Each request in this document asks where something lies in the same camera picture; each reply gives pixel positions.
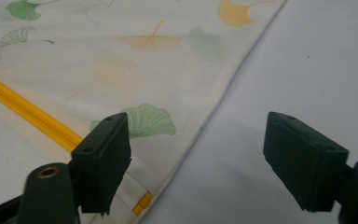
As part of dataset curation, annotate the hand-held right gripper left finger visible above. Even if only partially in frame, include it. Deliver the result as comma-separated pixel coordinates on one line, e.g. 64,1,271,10
71,112,132,216

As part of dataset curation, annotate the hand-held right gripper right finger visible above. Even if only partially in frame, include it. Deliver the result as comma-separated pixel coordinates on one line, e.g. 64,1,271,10
263,111,350,213

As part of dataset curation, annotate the leaf-print mesh laundry bag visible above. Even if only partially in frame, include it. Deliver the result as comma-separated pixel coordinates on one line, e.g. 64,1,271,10
0,0,288,224

